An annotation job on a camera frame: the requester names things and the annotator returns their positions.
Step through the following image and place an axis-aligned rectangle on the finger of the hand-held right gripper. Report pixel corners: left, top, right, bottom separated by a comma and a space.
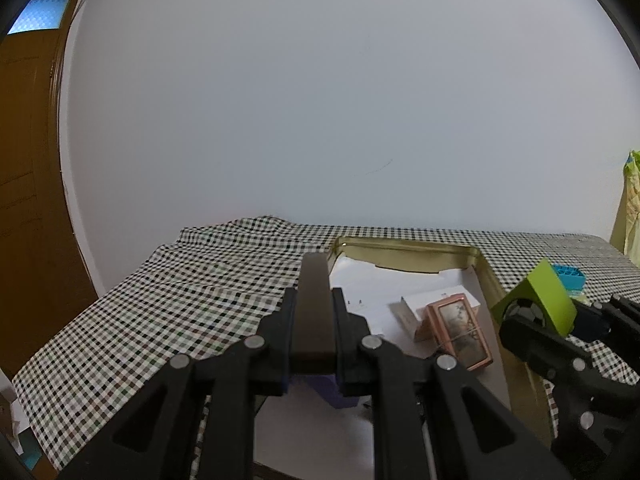
499, 316, 640, 441
570, 294, 640, 341

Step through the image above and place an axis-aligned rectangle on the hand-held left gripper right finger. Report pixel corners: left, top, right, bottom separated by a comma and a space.
330, 287, 573, 480

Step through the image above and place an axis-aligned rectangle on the brown wooden door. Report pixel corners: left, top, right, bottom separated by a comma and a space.
0, 0, 101, 386

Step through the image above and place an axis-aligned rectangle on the checkered tablecloth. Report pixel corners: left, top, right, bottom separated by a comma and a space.
12, 216, 640, 480

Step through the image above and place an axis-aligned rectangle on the purple sponge block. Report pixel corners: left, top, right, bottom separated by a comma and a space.
289, 373, 373, 411

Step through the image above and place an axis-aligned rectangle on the white paper sheet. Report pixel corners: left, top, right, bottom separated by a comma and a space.
255, 255, 513, 471

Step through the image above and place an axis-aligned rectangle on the green building block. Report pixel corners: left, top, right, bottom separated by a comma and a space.
490, 258, 581, 336

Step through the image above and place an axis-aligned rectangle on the white cardboard box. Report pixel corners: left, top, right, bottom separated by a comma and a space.
400, 290, 483, 343

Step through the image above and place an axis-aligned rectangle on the copper framed picture box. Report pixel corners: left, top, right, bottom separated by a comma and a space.
425, 296, 494, 372

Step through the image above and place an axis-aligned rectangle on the gold metal tray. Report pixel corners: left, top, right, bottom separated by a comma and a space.
250, 236, 558, 480

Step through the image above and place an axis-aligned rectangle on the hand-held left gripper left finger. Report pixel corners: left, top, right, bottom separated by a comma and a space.
57, 287, 301, 480

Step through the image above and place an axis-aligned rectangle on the yellow green cloth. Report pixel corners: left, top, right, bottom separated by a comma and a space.
610, 150, 640, 256

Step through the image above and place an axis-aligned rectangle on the dark brown rectangular bar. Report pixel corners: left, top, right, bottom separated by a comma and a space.
290, 254, 338, 375

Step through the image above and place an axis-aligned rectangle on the blue building block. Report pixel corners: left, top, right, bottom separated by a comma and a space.
550, 265, 586, 292

